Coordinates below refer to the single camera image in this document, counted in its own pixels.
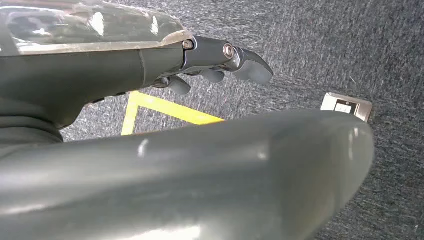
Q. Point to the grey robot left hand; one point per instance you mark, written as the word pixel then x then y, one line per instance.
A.
pixel 205 179

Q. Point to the yellow floor marking tape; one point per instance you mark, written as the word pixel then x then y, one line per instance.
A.
pixel 130 116

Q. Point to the metal floor socket box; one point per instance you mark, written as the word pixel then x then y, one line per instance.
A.
pixel 344 106

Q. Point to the ribbed grey left arm sleeve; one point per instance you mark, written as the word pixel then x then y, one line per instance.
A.
pixel 26 136

